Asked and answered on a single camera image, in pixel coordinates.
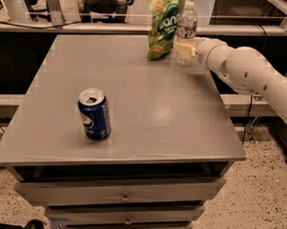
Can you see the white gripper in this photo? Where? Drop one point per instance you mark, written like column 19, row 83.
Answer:
column 202, row 52

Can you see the clear plastic water bottle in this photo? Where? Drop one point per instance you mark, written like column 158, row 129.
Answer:
column 185, row 32

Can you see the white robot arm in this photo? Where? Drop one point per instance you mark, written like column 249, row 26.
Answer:
column 243, row 69

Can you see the green rice chip bag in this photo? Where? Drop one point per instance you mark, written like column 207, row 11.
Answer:
column 161, row 34

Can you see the black office chair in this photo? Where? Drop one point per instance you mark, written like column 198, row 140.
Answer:
column 114, row 10

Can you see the blue Pepsi can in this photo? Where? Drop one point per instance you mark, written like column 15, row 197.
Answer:
column 94, row 112

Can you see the grey drawer cabinet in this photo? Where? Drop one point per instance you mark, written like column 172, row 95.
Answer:
column 166, row 121

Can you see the middle grey drawer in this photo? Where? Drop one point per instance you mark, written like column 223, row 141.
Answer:
column 127, row 214

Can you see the top grey drawer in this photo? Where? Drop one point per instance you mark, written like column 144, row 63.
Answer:
column 120, row 191

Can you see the black object bottom left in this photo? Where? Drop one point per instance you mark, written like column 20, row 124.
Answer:
column 32, row 224

